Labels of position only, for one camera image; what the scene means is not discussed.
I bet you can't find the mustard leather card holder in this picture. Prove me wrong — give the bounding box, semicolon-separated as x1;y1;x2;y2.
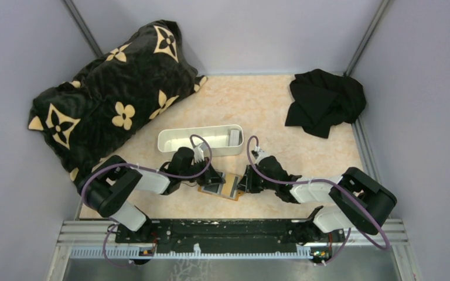
198;172;244;201

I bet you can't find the grey credit card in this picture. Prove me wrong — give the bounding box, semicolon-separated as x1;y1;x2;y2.
201;183;223;195

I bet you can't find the white oblong plastic tray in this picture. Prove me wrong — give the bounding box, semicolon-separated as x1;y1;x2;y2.
157;124;244;157

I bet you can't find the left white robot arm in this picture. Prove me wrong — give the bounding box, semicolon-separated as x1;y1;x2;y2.
74;147;224;231

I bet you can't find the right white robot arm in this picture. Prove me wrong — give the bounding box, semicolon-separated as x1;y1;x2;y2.
238;156;397;235

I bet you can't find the crumpled black cloth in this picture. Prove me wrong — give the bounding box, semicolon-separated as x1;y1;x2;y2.
285;69;367;139

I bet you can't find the black floral patterned pillow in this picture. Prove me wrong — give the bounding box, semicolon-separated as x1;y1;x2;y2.
28;20;207;187

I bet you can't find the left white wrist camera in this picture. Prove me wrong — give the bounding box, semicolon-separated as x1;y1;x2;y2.
193;142;208;163

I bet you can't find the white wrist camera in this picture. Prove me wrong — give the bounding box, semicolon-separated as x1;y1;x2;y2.
251;146;271;162
193;142;208;163

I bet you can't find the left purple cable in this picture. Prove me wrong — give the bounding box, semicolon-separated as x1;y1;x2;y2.
80;134;213;268

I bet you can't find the purple cable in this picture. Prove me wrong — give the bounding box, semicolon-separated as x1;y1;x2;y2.
246;135;392;266
80;134;213;268

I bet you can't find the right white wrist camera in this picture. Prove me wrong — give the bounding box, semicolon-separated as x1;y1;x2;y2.
251;146;271;162

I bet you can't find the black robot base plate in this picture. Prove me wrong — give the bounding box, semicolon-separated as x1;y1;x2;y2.
115;219;345;254

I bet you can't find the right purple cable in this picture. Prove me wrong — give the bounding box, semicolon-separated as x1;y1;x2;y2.
246;135;392;266

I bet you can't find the aluminium frame rail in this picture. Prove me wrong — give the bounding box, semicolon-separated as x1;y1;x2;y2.
56;219;409;260

